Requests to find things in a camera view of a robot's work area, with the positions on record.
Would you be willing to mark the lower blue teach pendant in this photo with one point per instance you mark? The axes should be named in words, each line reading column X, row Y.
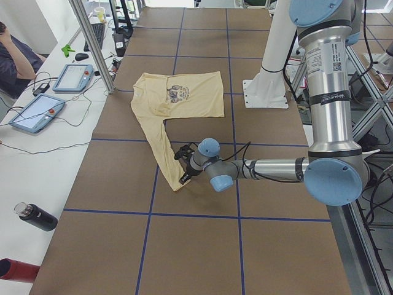
column 36, row 115

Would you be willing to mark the black keyboard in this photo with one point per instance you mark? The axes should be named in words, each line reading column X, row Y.
column 98, row 31

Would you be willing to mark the beige long-sleeve graphic shirt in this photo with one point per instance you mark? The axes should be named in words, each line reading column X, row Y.
column 158, row 98

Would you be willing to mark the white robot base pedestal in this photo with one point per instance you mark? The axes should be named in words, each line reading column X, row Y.
column 267, row 88

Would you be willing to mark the black water bottle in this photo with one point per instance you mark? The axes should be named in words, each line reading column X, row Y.
column 35, row 216

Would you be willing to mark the black computer mouse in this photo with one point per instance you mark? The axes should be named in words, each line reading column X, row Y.
column 81, row 56

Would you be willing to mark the yellow drink cup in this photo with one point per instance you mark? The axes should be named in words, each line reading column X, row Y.
column 100, row 13

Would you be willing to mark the blue teach pendant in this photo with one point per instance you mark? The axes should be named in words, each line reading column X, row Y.
column 36, row 115
column 73, row 78

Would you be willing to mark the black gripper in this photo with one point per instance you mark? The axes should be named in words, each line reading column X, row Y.
column 191, row 169

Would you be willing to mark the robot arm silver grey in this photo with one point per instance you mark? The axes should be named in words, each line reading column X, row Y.
column 334, row 171

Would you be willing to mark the aluminium frame post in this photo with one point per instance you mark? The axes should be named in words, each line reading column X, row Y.
column 95, row 49

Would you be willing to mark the upper blue teach pendant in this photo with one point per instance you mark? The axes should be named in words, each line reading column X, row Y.
column 73, row 78

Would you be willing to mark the green clamp tool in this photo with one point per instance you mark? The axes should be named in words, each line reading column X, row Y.
column 67, row 50

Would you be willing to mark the red bottle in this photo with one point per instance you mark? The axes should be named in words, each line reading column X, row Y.
column 18, row 271

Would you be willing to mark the seated person dark shirt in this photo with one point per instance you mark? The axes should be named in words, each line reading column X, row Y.
column 19, row 64

